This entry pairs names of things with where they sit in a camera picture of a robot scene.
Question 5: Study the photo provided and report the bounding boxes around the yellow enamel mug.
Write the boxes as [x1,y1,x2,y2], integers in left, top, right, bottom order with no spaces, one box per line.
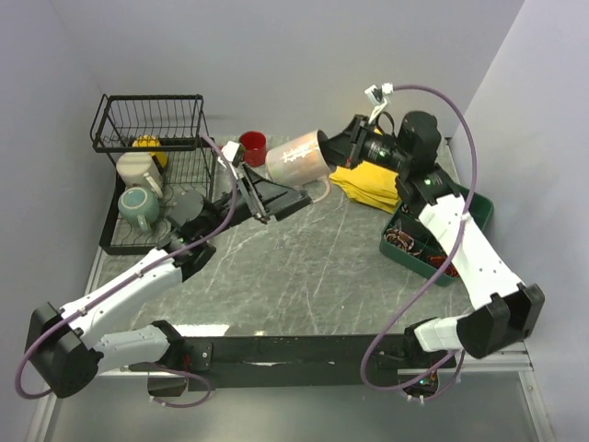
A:
[132,135,169,169]

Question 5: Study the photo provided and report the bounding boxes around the aluminium rail frame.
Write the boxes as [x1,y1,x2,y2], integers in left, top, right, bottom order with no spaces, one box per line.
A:
[32,329,555,441]

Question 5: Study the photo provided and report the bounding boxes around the red mug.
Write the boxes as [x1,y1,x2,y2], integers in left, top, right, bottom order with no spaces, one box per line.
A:
[238,131,267,168]

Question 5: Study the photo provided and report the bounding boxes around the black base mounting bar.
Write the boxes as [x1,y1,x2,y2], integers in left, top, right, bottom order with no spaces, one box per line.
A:
[128,334,415,392]

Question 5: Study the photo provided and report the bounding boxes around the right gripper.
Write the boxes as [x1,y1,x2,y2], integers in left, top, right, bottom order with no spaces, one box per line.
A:
[310,114,411,175]

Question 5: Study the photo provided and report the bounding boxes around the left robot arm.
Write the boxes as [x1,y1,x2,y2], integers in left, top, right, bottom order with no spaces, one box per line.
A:
[24,167,312,399]

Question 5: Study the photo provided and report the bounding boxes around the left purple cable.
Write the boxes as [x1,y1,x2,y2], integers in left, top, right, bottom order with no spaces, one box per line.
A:
[13,133,240,410]

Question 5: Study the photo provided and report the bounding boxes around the speckled teal mug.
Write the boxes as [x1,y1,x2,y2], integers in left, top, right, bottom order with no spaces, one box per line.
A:
[118,187,160,234]

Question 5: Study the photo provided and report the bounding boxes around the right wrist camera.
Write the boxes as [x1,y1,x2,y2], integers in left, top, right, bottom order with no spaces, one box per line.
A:
[364,83,394,124]

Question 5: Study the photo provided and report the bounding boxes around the floral mug green inside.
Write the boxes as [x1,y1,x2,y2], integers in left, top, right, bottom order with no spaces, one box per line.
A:
[116,152,163,198]

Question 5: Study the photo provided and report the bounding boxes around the yellow folded cloth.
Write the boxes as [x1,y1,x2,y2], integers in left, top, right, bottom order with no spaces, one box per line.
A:
[329,162,400,214]

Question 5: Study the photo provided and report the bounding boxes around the pink mug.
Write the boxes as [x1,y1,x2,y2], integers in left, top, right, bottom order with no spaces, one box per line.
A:
[265,130,332,203]

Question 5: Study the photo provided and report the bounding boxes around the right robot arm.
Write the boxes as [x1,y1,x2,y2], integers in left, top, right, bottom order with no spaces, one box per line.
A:
[319,111,545,366]

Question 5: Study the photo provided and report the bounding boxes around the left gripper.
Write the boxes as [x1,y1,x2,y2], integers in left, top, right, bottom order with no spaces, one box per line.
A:
[199,161,311,239]

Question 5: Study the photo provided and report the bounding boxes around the green compartment organizer box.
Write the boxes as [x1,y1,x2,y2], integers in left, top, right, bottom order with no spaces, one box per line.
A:
[379,192,494,287]

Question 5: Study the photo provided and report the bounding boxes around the black wire dish rack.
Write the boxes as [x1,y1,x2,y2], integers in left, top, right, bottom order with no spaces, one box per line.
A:
[89,94,216,255]

